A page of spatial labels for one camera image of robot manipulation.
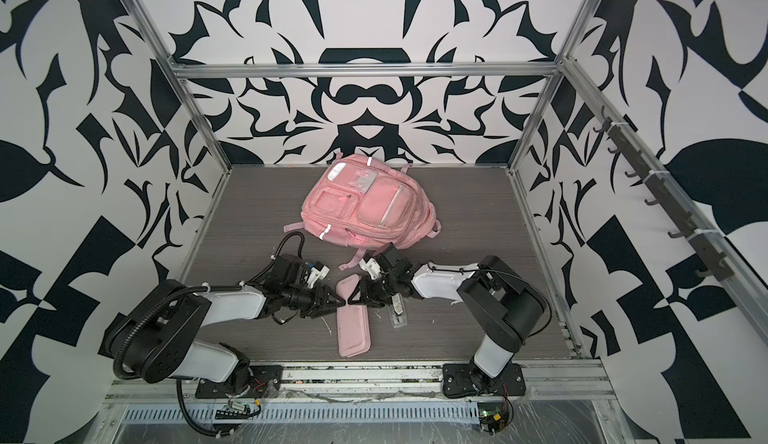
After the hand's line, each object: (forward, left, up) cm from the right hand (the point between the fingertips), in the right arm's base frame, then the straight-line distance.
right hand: (351, 303), depth 82 cm
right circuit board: (-26, -34, -7) cm, 44 cm away
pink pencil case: (-4, 0, -3) cm, 5 cm away
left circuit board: (-23, +27, -6) cm, 36 cm away
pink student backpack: (+33, -2, +2) cm, 33 cm away
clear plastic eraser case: (-3, -13, -4) cm, 14 cm away
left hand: (+1, +2, -1) cm, 2 cm away
